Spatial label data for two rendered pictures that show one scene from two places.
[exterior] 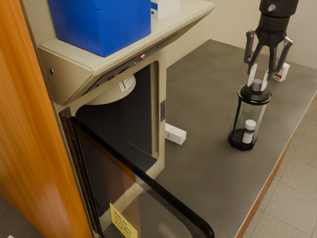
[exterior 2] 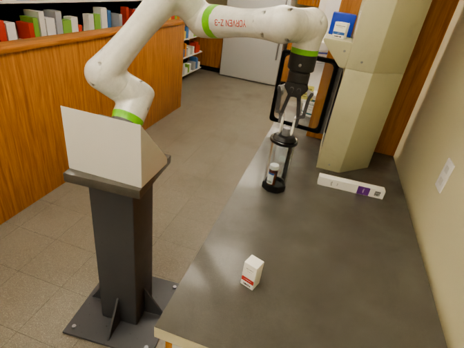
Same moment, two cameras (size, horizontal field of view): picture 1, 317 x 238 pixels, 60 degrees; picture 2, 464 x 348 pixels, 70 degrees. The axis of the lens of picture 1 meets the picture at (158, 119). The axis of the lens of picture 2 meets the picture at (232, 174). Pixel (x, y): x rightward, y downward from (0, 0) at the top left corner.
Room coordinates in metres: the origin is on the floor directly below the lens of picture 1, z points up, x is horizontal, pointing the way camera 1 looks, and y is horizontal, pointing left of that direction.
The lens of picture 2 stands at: (1.76, -0.97, 1.66)
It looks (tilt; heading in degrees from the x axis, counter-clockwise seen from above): 30 degrees down; 156
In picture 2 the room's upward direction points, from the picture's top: 8 degrees clockwise
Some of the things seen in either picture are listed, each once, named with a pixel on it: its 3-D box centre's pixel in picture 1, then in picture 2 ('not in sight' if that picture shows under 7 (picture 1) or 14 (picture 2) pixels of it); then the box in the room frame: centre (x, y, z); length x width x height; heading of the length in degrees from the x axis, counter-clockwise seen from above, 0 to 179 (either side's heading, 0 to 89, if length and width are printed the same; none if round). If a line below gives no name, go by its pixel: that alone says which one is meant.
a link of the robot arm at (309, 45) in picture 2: not in sight; (307, 31); (0.75, -0.32, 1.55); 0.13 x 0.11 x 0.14; 108
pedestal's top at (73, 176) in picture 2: not in sight; (121, 167); (0.47, -0.91, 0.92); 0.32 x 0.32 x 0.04; 58
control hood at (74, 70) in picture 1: (141, 48); (335, 47); (0.46, 0.03, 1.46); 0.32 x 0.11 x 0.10; 143
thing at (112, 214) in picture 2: not in sight; (125, 248); (0.47, -0.91, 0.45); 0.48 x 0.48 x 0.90; 58
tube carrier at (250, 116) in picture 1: (247, 117); (279, 162); (0.75, -0.32, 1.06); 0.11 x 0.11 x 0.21
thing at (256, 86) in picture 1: (255, 89); (284, 135); (0.75, -0.32, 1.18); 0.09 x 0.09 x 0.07
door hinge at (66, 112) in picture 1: (85, 182); (331, 100); (0.37, 0.16, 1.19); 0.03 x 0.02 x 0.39; 143
